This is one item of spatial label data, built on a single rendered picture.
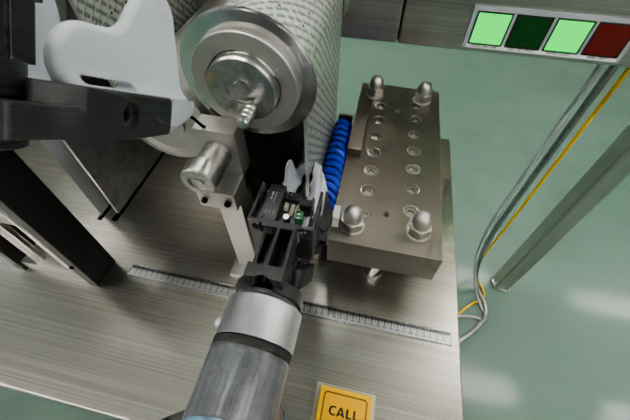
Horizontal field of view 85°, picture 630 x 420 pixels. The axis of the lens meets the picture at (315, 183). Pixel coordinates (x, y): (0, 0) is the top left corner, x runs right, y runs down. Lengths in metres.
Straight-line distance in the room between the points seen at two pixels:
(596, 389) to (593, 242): 0.69
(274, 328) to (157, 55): 0.24
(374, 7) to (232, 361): 0.57
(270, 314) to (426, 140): 0.44
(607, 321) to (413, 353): 1.43
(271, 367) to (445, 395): 0.32
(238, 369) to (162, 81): 0.23
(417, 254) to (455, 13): 0.40
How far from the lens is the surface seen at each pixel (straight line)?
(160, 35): 0.18
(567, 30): 0.72
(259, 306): 0.33
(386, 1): 0.67
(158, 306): 0.65
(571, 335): 1.84
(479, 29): 0.69
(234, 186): 0.43
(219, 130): 0.40
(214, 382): 0.33
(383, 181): 0.57
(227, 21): 0.36
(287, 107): 0.38
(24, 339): 0.73
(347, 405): 0.54
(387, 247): 0.50
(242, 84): 0.37
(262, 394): 0.33
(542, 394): 1.69
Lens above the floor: 1.46
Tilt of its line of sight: 50 degrees down
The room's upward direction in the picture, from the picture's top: straight up
